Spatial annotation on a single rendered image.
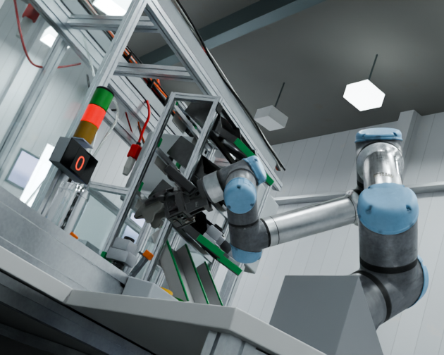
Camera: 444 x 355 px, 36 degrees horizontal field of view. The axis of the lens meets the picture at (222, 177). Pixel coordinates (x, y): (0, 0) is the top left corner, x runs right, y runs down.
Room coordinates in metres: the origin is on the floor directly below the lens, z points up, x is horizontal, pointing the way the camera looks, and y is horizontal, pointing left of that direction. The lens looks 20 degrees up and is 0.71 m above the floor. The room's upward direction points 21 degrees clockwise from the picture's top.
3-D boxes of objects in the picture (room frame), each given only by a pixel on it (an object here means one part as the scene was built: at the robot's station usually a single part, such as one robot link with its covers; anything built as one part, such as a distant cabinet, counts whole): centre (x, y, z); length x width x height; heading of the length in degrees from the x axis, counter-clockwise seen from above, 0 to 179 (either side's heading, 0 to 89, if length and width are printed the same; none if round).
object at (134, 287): (1.56, 0.03, 0.93); 0.21 x 0.07 x 0.06; 149
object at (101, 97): (1.64, 0.37, 1.38); 0.05 x 0.05 x 0.05
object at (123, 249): (1.75, 0.18, 1.06); 0.08 x 0.04 x 0.07; 59
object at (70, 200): (2.67, 0.54, 1.32); 0.14 x 0.14 x 0.38
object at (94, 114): (1.64, 0.37, 1.33); 0.05 x 0.05 x 0.05
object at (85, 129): (1.64, 0.37, 1.28); 0.05 x 0.05 x 0.05
